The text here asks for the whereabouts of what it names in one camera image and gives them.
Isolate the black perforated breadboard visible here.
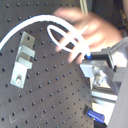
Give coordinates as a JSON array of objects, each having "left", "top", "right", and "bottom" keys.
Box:
[{"left": 0, "top": 0, "right": 94, "bottom": 128}]

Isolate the blurred human hand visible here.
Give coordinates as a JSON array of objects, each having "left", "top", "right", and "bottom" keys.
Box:
[{"left": 52, "top": 7, "right": 124, "bottom": 65}]

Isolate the metal cable clip bracket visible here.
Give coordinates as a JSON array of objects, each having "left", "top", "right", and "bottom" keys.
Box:
[{"left": 10, "top": 32, "right": 35, "bottom": 88}]

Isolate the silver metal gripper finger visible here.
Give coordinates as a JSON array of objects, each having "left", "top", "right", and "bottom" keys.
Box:
[{"left": 79, "top": 48, "right": 128, "bottom": 101}]

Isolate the white cable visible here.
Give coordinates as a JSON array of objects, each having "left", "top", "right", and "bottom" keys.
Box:
[{"left": 0, "top": 15, "right": 92, "bottom": 58}]

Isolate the blue connector part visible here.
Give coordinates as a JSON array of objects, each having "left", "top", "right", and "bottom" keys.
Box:
[{"left": 87, "top": 109, "right": 105, "bottom": 123}]

